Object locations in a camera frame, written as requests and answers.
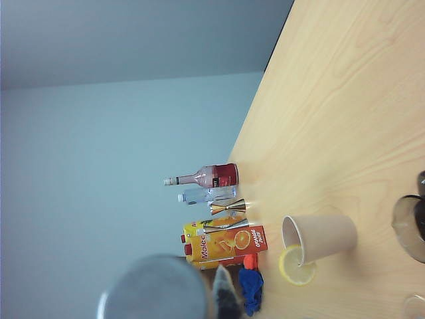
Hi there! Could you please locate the orange Malee juice carton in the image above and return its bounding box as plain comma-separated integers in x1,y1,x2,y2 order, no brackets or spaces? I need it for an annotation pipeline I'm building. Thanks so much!
184,225,268,270

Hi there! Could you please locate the stainless steel ice scoop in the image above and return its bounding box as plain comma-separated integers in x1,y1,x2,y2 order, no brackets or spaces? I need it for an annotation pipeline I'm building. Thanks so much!
96,254,212,319

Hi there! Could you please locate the brown paper cup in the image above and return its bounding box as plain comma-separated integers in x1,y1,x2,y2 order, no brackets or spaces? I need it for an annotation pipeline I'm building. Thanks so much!
282,214,358,266

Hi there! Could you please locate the gold metal jigger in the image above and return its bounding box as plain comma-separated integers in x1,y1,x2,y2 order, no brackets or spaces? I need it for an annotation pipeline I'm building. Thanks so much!
209,198,248,215

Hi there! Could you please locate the clear wine glass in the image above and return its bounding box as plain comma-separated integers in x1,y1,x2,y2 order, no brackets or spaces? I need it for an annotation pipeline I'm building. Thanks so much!
403,292,425,319

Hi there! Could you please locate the clear plastic water bottle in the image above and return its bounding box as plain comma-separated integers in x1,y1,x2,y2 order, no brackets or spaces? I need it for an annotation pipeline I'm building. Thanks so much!
177,186,237,205

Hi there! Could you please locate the orange crumpled cloth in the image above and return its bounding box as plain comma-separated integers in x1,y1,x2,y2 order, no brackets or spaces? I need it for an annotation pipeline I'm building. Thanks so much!
243,254,260,270

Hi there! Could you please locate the smoked grey glass beaker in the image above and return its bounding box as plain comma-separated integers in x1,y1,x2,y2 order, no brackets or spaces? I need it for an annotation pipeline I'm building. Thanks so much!
391,169,425,263

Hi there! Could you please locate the red syrup glass bottle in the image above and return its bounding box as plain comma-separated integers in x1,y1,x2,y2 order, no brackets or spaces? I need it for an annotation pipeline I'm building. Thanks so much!
163,162,239,189

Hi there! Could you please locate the yellow lemon slice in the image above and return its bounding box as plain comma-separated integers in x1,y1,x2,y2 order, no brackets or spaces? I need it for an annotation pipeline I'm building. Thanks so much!
278,244,317,287

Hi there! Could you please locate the silver metal jigger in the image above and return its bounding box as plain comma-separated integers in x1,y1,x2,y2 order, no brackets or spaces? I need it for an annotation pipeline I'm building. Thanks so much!
203,217,249,235

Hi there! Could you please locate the blue crumpled cloth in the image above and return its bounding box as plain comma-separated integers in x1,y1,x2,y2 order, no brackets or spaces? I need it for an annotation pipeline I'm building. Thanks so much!
238,267,265,316

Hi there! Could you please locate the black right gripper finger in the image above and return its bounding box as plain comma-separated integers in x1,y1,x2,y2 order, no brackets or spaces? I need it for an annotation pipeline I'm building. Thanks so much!
212,265,243,319

